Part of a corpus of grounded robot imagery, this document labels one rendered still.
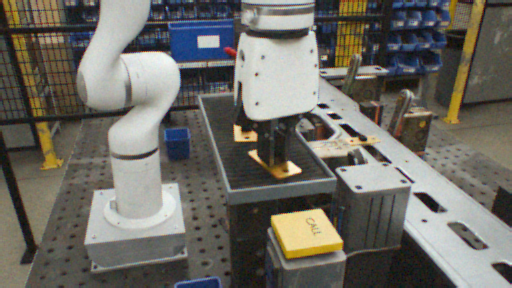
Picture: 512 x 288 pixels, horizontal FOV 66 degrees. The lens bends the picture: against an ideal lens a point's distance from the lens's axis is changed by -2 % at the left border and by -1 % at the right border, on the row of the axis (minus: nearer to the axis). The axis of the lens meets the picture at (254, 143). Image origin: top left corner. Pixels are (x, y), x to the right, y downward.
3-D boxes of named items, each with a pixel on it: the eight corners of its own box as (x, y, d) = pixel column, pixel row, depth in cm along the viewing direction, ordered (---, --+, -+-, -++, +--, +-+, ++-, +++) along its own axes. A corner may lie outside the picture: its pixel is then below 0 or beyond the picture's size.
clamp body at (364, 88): (372, 167, 149) (385, 77, 134) (343, 170, 146) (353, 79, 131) (361, 156, 157) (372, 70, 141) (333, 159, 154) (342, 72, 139)
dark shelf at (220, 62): (330, 60, 173) (331, 54, 171) (116, 73, 154) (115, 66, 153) (313, 50, 192) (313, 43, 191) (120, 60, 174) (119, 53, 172)
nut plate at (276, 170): (302, 173, 52) (303, 165, 51) (278, 180, 50) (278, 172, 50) (269, 148, 58) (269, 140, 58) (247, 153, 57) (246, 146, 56)
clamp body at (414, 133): (420, 222, 117) (444, 114, 102) (383, 228, 115) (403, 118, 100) (403, 205, 125) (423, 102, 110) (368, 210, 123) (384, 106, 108)
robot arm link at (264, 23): (260, 8, 40) (260, 38, 41) (329, 4, 44) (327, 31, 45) (225, 0, 47) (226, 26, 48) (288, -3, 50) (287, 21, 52)
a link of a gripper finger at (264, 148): (253, 124, 48) (253, 172, 51) (275, 119, 50) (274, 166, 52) (241, 115, 51) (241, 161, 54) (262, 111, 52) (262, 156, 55)
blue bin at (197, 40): (245, 56, 166) (245, 25, 161) (172, 61, 160) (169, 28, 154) (237, 48, 181) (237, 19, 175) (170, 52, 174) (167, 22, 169)
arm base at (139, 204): (104, 237, 97) (94, 172, 88) (103, 195, 113) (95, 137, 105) (181, 224, 102) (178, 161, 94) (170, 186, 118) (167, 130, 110)
